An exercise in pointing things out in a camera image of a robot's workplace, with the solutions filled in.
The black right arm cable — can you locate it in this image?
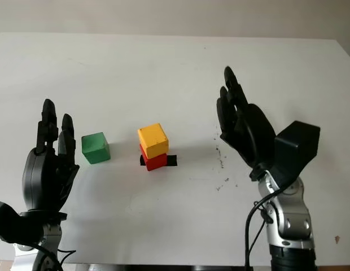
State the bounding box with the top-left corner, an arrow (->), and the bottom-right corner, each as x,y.
244,183 -> 286,271

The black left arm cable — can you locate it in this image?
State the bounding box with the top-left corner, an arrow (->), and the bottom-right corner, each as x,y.
30,242 -> 77,271

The green block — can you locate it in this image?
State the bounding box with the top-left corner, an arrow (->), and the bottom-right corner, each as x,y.
81,132 -> 111,165

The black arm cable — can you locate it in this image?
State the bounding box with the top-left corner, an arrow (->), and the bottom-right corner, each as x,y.
30,242 -> 77,271
244,183 -> 286,271

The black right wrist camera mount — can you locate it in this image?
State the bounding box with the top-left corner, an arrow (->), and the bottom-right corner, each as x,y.
265,120 -> 321,187

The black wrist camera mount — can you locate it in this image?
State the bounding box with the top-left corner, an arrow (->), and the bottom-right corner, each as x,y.
0,199 -> 43,243
265,120 -> 321,187

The red block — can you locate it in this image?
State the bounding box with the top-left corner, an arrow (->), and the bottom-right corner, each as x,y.
139,143 -> 168,172

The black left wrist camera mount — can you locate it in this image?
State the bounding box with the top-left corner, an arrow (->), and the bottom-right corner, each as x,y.
0,199 -> 43,243

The dark grey robot torso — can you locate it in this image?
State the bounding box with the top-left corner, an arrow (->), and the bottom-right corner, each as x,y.
62,263 -> 246,271

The yellow block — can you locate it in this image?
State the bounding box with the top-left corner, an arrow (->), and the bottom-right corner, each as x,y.
137,123 -> 169,159

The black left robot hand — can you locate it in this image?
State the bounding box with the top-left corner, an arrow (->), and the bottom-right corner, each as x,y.
19,98 -> 80,220

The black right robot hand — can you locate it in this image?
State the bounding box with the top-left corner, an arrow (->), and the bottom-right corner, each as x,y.
216,66 -> 277,181

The black tape mark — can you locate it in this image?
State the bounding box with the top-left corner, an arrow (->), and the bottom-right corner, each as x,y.
139,154 -> 178,167

